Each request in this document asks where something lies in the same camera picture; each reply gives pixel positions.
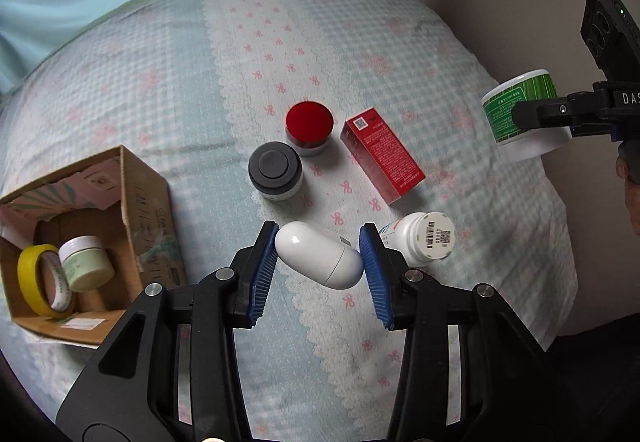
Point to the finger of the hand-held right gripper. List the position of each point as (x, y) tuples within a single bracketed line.
[(590, 130), (550, 112)]

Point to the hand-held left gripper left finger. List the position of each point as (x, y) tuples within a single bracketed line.
[(265, 267)]

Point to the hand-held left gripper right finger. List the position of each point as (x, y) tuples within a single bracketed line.
[(372, 267)]

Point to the white jar with green label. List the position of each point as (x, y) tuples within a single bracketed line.
[(500, 117)]

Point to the white capsule-shaped case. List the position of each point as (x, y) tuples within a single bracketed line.
[(315, 252)]

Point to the cardboard box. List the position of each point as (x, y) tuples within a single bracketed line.
[(150, 222)]

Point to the person's right hand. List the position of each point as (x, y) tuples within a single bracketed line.
[(631, 187)]

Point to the white pill bottle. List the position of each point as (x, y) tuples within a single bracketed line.
[(425, 237)]

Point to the jar with grey lid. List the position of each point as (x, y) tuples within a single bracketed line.
[(274, 167)]

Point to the red rectangular carton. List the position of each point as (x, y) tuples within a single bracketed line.
[(385, 157)]

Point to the jar with red lid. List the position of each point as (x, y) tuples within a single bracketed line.
[(309, 122)]

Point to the pale green cream jar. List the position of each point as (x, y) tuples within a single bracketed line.
[(87, 267)]

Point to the bow-print checked blanket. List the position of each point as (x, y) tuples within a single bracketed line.
[(350, 47)]

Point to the yellow tape roll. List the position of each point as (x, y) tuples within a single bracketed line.
[(27, 277)]

